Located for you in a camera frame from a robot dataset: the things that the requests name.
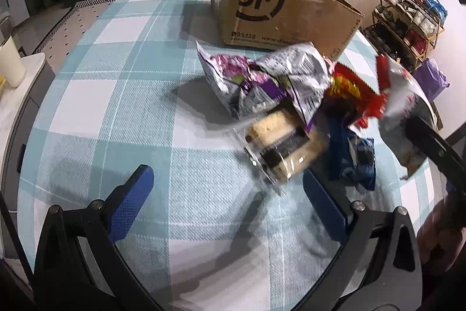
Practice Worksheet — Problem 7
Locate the teal plaid tablecloth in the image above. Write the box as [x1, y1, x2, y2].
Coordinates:
[16, 0, 438, 311]

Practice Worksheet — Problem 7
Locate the clear cracker pack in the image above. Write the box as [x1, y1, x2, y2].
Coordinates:
[242, 107, 329, 185]

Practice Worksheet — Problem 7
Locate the right hand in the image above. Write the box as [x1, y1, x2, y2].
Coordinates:
[416, 198, 465, 272]

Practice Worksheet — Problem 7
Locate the white container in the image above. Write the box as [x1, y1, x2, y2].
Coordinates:
[0, 36, 27, 88]

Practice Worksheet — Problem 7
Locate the purple white snack bag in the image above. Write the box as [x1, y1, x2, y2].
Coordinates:
[196, 43, 291, 120]

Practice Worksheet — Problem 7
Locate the red chips bag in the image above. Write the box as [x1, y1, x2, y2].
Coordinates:
[322, 63, 387, 129]

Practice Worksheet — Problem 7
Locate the SF cardboard box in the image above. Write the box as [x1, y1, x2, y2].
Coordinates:
[211, 0, 364, 61]

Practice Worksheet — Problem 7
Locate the white noodle snack bag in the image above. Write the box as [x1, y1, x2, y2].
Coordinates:
[255, 43, 331, 131]

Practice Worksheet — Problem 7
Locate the red white snack bag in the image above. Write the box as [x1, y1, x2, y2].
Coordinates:
[376, 55, 437, 180]

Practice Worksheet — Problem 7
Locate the shoe rack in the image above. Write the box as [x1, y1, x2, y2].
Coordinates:
[363, 0, 448, 73]

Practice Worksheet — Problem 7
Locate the blue oreo pack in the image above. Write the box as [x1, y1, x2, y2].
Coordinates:
[328, 118, 376, 191]

